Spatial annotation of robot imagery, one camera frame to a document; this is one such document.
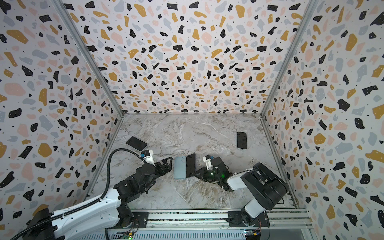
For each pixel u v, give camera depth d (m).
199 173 0.82
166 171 0.71
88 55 0.86
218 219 0.76
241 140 1.05
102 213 0.51
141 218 0.75
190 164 0.86
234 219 0.74
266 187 0.46
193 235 0.78
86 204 0.48
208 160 0.85
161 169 0.69
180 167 0.92
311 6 0.71
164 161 0.72
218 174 0.72
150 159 0.71
